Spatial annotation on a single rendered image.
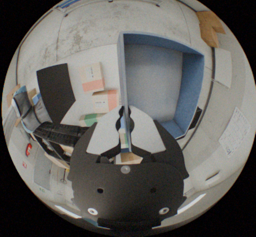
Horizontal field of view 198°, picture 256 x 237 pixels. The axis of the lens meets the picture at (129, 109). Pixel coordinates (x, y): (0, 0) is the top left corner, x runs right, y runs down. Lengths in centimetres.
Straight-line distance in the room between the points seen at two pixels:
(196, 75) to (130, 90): 14
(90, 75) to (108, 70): 12
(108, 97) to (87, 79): 16
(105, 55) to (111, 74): 12
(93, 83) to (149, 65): 36
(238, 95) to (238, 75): 49
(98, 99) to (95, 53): 28
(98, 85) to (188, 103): 42
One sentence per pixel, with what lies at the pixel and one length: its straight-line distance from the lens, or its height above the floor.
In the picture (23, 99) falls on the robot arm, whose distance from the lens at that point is 49.
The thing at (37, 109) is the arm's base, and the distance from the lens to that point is 50.
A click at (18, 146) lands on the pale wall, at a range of 353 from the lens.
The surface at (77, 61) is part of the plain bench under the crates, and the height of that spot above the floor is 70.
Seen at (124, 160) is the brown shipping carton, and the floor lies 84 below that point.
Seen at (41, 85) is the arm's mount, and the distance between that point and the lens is 40.
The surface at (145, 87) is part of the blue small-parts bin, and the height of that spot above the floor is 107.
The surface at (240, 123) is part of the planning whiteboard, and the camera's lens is 265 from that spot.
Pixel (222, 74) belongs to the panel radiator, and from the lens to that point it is 259.
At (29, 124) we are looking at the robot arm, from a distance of 53.
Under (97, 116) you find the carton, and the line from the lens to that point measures 60.
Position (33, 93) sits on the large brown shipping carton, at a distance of 92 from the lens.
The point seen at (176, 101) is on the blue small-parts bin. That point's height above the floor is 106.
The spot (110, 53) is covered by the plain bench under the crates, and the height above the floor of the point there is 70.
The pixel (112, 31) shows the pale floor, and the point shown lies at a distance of 132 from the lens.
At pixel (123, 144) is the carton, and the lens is 71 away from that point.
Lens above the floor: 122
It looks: 57 degrees down
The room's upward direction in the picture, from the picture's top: 163 degrees clockwise
